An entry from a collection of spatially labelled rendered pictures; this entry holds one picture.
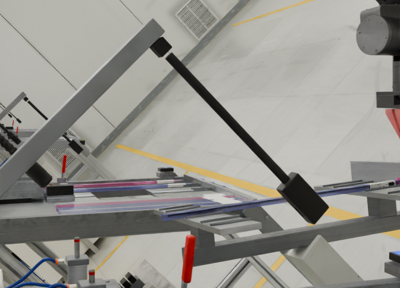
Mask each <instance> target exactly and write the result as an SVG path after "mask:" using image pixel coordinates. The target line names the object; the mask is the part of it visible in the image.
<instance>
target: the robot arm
mask: <svg viewBox="0 0 400 288"><path fill-rule="evenodd" d="M376 1H377V2H378V4H379V6H377V7H374V8H370V9H366V10H364V11H361V13H360V24H359V26H358V28H357V33H356V40H357V45H358V47H359V48H360V50H361V51H362V52H363V53H365V54H367V55H385V56H392V91H391V92H376V108H394V109H385V114H386V115H387V117H388V119H389V121H390V123H391V125H392V126H393V128H394V129H395V131H396V134H397V135H398V137H399V139H400V0H376Z"/></svg>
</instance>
